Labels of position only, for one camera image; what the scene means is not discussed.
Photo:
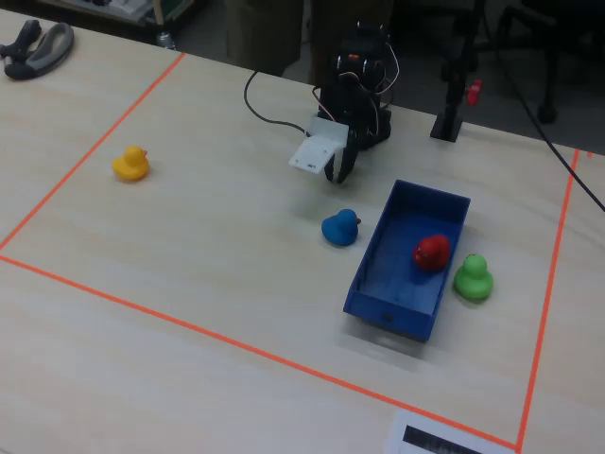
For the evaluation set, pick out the red clamp knob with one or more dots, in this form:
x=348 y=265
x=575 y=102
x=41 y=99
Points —
x=474 y=92

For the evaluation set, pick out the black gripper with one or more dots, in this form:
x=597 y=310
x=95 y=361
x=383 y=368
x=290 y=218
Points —
x=351 y=152

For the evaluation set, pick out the blue rubber duck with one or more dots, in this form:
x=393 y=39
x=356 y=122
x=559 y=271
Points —
x=340 y=229

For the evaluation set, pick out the white paper with black bar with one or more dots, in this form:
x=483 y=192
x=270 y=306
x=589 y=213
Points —
x=397 y=435

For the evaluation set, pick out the wooden shelf with clutter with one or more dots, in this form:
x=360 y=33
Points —
x=132 y=7

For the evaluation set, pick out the black table clamp stand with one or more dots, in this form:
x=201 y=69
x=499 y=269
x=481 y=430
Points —
x=449 y=123

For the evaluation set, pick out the yellow rubber duck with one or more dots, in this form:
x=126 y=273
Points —
x=130 y=165

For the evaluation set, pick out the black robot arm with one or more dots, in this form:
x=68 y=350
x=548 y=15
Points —
x=359 y=61

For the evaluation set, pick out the orange tape strip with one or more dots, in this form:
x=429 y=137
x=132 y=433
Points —
x=551 y=284
x=236 y=344
x=94 y=148

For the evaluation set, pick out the blue plastic box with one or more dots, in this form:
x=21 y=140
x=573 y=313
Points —
x=402 y=284

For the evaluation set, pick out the black office chair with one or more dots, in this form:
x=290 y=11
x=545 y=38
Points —
x=548 y=113

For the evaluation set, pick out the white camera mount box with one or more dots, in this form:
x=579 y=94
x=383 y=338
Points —
x=314 y=151

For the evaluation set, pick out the brown cardboard panel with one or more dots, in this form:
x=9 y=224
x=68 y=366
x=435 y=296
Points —
x=260 y=33

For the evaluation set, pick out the green rubber duck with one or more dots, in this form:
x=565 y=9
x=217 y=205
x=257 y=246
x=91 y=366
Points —
x=472 y=281

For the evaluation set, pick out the red rubber duck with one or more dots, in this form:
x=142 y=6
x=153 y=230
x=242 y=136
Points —
x=432 y=253

